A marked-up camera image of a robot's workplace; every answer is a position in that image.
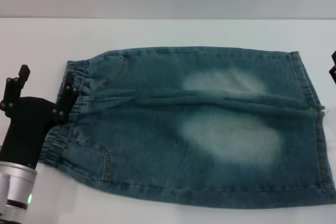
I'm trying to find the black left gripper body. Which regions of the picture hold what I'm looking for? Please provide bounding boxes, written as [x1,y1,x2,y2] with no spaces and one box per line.
[0,95,58,170]

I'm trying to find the blue denim shorts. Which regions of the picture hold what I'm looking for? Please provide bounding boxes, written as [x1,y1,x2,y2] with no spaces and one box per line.
[38,46,336,210]

